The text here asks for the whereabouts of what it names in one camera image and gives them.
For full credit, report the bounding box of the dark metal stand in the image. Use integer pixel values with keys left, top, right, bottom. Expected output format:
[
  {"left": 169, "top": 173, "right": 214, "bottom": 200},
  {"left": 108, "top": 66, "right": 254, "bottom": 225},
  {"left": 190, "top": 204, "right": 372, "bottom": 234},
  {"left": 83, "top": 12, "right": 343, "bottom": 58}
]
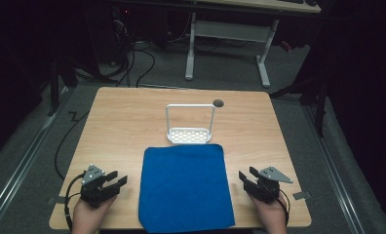
[
  {"left": 46, "top": 57, "right": 80, "bottom": 117},
  {"left": 268, "top": 76, "right": 329, "bottom": 138}
]

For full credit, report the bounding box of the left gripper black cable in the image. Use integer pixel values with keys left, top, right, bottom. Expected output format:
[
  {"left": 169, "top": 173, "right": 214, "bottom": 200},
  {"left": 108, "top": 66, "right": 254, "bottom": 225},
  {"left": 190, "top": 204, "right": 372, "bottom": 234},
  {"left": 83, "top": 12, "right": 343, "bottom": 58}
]
[{"left": 63, "top": 173, "right": 86, "bottom": 232}]

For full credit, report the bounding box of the white wire rack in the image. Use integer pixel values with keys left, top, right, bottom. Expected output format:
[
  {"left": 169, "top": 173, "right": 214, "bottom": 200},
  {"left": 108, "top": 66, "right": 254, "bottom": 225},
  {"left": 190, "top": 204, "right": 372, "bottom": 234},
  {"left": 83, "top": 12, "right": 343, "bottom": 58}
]
[{"left": 165, "top": 103, "right": 216, "bottom": 145}]

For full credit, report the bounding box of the bundle of black cables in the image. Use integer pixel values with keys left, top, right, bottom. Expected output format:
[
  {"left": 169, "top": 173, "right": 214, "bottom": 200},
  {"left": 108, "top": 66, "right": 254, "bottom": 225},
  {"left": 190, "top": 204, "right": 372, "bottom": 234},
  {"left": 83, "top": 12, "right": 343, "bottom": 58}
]
[{"left": 106, "top": 19, "right": 157, "bottom": 89}]

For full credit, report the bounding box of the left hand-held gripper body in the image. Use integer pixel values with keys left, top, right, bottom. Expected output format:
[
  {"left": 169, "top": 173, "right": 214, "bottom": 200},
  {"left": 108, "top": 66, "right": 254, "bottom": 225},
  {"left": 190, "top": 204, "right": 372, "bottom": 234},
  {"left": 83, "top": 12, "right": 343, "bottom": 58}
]
[{"left": 79, "top": 164, "right": 119, "bottom": 210}]

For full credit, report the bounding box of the blue cloth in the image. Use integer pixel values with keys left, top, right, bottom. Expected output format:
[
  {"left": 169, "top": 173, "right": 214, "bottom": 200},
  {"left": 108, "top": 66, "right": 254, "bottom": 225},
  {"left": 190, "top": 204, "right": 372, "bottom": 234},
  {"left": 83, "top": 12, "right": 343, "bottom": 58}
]
[{"left": 137, "top": 143, "right": 236, "bottom": 234}]

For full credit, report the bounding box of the black floor cable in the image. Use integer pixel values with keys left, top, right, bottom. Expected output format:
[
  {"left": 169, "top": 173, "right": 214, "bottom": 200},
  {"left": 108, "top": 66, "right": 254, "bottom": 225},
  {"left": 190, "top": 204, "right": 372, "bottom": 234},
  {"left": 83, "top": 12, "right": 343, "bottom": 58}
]
[{"left": 54, "top": 110, "right": 92, "bottom": 181}]

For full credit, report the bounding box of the person's right hand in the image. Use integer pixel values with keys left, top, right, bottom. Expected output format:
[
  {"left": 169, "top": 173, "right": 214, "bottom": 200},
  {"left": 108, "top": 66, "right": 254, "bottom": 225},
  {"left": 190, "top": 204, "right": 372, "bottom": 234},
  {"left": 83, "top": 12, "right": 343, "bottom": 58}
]
[{"left": 247, "top": 191, "right": 289, "bottom": 234}]

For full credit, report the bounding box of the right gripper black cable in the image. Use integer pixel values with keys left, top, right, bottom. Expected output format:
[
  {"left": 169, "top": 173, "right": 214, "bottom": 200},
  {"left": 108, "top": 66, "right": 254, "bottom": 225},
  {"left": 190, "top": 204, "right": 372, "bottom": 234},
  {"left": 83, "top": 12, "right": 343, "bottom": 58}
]
[{"left": 276, "top": 190, "right": 291, "bottom": 226}]

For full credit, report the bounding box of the person's left hand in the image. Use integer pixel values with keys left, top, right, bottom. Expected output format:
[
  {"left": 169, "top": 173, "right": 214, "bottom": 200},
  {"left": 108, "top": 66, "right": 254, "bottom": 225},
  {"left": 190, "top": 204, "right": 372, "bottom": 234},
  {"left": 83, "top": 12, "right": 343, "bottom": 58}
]
[{"left": 71, "top": 194, "right": 117, "bottom": 234}]

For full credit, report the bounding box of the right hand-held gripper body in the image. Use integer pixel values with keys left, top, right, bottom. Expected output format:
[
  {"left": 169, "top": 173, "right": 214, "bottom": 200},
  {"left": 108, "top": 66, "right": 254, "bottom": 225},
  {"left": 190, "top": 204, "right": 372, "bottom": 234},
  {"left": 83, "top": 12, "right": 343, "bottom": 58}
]
[{"left": 248, "top": 166, "right": 294, "bottom": 205}]

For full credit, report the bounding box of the grey tape strip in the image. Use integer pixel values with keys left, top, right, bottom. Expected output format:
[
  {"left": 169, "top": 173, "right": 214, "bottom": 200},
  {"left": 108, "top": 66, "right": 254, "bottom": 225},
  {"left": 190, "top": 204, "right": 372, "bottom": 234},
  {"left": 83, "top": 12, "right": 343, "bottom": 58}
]
[
  {"left": 291, "top": 190, "right": 312, "bottom": 201},
  {"left": 47, "top": 195, "right": 67, "bottom": 206}
]

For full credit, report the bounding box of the white-legged desk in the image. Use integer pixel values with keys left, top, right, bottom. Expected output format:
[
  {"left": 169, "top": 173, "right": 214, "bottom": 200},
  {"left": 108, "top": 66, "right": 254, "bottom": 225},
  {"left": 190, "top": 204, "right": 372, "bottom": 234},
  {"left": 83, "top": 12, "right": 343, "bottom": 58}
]
[{"left": 184, "top": 0, "right": 323, "bottom": 89}]

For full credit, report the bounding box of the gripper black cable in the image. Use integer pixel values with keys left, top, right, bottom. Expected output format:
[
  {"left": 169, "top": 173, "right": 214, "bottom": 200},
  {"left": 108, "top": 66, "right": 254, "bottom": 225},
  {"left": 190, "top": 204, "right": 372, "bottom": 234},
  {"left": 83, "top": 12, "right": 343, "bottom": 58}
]
[
  {"left": 276, "top": 190, "right": 291, "bottom": 226},
  {"left": 63, "top": 173, "right": 86, "bottom": 232}
]

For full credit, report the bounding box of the metal floor rail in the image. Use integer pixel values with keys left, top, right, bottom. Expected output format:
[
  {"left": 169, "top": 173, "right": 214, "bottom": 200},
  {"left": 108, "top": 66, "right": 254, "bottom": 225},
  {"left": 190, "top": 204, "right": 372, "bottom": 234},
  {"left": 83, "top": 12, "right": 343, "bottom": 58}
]
[
  {"left": 301, "top": 105, "right": 367, "bottom": 234},
  {"left": 0, "top": 87, "right": 72, "bottom": 230}
]

